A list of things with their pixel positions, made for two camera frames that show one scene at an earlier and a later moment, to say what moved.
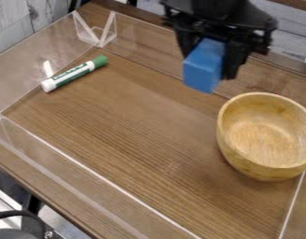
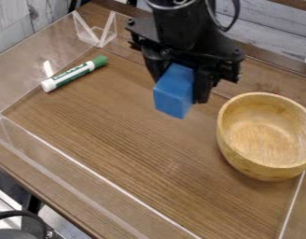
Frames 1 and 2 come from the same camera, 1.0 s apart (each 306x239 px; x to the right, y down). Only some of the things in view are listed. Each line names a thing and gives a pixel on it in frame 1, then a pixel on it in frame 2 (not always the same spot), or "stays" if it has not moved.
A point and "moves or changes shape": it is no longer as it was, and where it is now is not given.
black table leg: (33, 204) stays
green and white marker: (50, 81) stays
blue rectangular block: (202, 64) moves or changes shape
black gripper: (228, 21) -> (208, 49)
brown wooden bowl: (264, 132) stays
